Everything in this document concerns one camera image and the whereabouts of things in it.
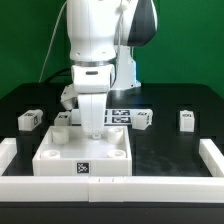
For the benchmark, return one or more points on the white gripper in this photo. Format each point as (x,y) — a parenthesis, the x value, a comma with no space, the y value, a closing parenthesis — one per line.
(90,88)

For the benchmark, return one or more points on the white square tabletop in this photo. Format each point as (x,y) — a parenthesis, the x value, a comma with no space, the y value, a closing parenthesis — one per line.
(66,151)

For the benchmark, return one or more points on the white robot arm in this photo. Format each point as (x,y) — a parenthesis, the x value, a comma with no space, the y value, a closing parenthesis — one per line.
(100,33)

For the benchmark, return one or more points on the white marker sheet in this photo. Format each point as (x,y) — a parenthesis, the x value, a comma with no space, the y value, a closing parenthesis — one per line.
(112,116)

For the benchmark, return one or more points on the white U-shaped fence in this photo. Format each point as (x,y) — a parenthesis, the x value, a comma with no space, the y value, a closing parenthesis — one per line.
(104,189)

